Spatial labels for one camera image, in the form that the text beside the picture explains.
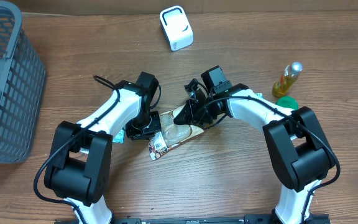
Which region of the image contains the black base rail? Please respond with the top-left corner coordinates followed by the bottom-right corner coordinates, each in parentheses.
top-left (54, 214), bottom-right (331, 224)

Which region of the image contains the yellow liquid bottle grey cap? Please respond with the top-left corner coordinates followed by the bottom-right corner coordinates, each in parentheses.
top-left (272, 62), bottom-right (303, 98)

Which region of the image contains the white barcode scanner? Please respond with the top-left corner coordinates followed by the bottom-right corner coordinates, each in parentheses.
top-left (159, 5), bottom-right (194, 51)

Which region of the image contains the grey plastic shopping basket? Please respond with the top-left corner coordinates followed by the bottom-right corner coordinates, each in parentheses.
top-left (0, 1), bottom-right (47, 164)

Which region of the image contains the brown white snack pouch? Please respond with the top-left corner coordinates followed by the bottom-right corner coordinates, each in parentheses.
top-left (149, 105), bottom-right (204, 161)

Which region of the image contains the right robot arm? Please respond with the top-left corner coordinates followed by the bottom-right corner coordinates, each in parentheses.
top-left (173, 66), bottom-right (341, 223)

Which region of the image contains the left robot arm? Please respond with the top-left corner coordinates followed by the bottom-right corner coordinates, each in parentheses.
top-left (34, 72), bottom-right (161, 223)

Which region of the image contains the small teal tissue pack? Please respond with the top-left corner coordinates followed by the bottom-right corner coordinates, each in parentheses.
top-left (255, 93), bottom-right (264, 98)

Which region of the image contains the green lid jar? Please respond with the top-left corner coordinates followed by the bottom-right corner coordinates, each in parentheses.
top-left (275, 96), bottom-right (299, 110)

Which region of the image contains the large teal wipes pack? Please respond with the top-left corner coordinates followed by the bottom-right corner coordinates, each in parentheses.
top-left (112, 129), bottom-right (126, 144)

